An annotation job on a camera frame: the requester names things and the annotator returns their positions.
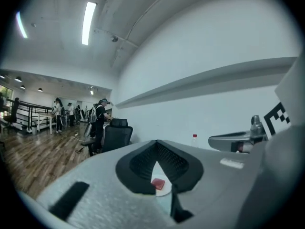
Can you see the black pendant lamp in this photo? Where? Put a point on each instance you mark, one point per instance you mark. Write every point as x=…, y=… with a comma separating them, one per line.
x=40, y=90
x=22, y=87
x=17, y=79

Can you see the ceiling dome camera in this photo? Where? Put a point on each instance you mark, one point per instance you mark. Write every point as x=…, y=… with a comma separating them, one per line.
x=114, y=39

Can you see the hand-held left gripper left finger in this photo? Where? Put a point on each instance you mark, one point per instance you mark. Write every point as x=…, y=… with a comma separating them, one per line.
x=95, y=175

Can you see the black metal railing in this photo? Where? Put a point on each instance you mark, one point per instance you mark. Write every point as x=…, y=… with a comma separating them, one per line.
x=31, y=111

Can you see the clear bottle with red cap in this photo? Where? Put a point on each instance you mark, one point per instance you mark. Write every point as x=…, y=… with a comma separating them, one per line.
x=195, y=141

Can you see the white grey office chair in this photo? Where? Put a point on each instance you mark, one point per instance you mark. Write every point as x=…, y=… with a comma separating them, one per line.
x=87, y=133

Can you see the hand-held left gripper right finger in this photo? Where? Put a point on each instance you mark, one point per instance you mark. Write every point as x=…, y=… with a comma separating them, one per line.
x=214, y=175

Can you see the white table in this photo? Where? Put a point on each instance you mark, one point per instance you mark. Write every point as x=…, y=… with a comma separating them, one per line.
x=46, y=118

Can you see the white plate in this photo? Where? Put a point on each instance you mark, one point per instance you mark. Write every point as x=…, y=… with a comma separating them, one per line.
x=164, y=191

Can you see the small red object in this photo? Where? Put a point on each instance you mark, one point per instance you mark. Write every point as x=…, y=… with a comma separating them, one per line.
x=158, y=183

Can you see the long ceiling light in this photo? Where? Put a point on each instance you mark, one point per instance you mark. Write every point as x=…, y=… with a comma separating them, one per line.
x=21, y=24
x=88, y=23

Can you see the white power strip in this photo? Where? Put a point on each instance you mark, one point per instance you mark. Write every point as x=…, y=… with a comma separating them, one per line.
x=76, y=135

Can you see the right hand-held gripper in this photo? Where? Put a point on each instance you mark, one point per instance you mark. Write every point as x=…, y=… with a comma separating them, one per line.
x=295, y=92

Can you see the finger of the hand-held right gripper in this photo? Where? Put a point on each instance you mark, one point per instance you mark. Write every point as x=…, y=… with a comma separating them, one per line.
x=224, y=143

